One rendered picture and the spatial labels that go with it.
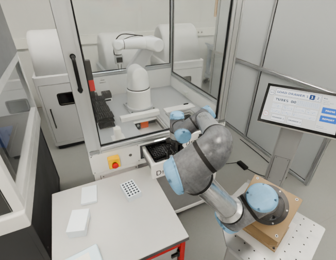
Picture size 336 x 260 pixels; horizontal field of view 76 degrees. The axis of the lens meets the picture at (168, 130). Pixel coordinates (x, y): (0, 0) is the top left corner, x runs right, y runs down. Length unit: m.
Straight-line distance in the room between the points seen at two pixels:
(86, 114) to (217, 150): 0.81
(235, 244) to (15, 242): 1.16
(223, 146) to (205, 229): 1.55
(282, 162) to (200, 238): 0.96
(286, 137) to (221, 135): 1.33
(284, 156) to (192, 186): 1.45
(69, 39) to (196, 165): 0.81
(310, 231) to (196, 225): 1.05
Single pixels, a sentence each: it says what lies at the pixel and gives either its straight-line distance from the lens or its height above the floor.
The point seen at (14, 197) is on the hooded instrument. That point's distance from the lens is 1.23.
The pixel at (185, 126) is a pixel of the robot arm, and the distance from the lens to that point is 1.02.
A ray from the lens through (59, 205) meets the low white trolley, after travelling 1.43.
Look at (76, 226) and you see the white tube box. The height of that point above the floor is 0.81.
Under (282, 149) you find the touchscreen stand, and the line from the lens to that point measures 2.01.
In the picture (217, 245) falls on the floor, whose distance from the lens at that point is 2.08.
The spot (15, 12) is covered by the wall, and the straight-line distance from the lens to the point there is 4.35.
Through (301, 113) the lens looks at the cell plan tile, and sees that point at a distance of 1.82.
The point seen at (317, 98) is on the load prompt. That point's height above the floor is 1.16.
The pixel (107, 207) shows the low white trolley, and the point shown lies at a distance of 1.33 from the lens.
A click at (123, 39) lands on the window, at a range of 1.19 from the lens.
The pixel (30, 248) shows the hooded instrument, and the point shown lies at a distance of 1.61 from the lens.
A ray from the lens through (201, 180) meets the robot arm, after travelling 0.67.
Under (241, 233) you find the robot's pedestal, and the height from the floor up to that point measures 0.76.
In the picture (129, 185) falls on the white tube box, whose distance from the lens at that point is 1.36.
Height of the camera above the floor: 1.77
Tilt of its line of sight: 32 degrees down
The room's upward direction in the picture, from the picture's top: straight up
